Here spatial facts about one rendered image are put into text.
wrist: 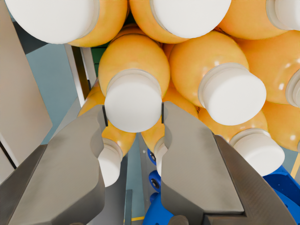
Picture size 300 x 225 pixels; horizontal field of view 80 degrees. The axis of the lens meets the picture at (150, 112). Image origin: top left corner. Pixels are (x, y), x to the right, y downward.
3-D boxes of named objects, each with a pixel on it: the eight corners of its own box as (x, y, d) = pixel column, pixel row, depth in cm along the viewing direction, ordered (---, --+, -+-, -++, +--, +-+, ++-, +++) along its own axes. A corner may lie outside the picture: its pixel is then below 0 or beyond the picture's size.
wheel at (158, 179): (161, 198, 36) (168, 192, 37) (161, 184, 33) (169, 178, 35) (147, 184, 39) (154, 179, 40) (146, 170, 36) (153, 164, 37)
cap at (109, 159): (83, 177, 17) (78, 194, 16) (70, 147, 15) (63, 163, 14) (123, 172, 17) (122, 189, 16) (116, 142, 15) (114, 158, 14)
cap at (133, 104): (171, 94, 13) (176, 106, 12) (139, 129, 15) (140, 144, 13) (126, 62, 12) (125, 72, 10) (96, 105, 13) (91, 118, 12)
